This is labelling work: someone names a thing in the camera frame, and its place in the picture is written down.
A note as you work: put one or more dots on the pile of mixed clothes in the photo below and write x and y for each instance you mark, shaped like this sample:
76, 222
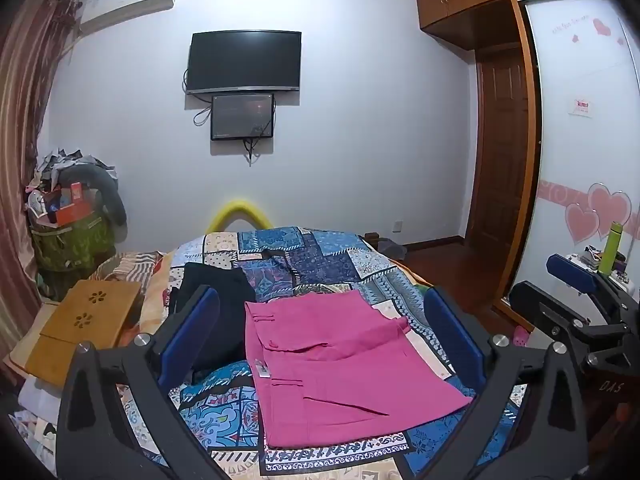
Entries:
55, 165

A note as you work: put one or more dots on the brown striped curtain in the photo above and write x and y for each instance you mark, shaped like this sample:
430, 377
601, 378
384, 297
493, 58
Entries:
25, 135

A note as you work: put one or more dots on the pink pants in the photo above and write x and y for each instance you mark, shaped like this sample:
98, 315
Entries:
350, 370

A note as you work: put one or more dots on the red white sticker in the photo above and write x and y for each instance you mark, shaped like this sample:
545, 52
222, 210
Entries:
582, 107

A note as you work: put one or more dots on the green bag with clutter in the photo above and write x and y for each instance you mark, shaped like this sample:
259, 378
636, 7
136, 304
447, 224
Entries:
75, 250

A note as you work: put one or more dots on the pink slipper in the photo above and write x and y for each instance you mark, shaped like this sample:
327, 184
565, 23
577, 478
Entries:
521, 336

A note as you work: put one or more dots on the wooden lap table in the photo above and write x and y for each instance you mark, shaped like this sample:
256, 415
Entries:
85, 330

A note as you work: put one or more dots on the orange box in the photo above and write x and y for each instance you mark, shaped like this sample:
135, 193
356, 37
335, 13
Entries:
75, 207

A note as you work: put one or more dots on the small black wall monitor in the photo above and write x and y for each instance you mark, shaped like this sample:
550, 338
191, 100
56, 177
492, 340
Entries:
242, 116

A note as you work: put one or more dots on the white bedside table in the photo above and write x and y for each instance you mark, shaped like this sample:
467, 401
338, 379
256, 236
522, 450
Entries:
582, 260

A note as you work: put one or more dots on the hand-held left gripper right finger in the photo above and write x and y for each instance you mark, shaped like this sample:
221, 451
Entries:
452, 330

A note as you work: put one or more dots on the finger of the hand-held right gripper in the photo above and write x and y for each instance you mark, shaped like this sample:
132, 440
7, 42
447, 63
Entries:
570, 270
545, 310

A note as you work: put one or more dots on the black pants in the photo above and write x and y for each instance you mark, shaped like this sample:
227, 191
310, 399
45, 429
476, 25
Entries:
215, 290

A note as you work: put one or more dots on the green bottle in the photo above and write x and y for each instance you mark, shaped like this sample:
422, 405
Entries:
611, 250

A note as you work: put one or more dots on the white wall socket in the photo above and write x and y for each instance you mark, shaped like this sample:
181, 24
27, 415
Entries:
397, 225

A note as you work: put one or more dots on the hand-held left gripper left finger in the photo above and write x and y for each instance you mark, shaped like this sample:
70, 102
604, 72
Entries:
192, 330

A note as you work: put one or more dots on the wooden overhead cabinet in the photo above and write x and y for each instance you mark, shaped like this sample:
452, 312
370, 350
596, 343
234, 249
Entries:
460, 5

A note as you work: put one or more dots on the grey tube pillow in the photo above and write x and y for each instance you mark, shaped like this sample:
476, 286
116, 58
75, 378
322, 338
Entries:
107, 187

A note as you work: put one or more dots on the blue patchwork patterned blanket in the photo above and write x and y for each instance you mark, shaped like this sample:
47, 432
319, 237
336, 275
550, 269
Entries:
325, 260

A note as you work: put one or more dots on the grey cloth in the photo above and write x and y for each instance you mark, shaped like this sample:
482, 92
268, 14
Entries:
394, 250

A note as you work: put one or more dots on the brown wooden door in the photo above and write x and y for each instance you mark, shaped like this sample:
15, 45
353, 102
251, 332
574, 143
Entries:
500, 160

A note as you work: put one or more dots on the white air conditioner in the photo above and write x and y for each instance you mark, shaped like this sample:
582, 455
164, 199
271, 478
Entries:
127, 10

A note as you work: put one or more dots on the black wall television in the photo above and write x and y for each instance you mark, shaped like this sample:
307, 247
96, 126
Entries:
244, 60

